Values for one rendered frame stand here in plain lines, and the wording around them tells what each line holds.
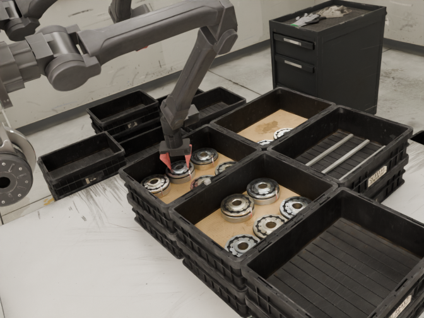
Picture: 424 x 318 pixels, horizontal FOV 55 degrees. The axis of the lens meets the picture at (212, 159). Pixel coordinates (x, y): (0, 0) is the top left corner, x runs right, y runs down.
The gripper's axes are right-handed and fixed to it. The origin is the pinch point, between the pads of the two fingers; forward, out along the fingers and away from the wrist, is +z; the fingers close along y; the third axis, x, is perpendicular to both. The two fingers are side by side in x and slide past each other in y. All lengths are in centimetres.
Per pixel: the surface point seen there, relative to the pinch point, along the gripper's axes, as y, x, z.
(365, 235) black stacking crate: -54, 37, 3
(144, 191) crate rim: 8.2, 20.7, -6.2
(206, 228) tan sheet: -9.9, 29.0, 3.5
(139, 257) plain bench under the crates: 14.1, 25.7, 16.7
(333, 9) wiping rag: -92, -166, 0
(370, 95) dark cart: -116, -148, 58
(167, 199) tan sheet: 3.7, 12.9, 3.9
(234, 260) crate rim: -18, 51, -7
